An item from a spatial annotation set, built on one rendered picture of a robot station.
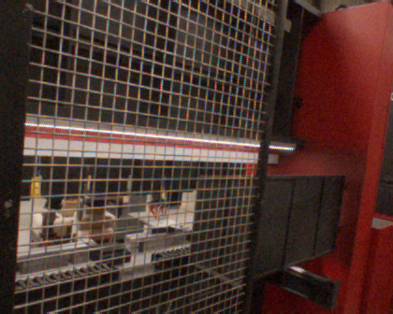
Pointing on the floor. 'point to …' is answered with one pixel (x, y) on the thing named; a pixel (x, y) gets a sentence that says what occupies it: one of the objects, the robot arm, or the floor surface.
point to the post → (6, 143)
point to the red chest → (380, 265)
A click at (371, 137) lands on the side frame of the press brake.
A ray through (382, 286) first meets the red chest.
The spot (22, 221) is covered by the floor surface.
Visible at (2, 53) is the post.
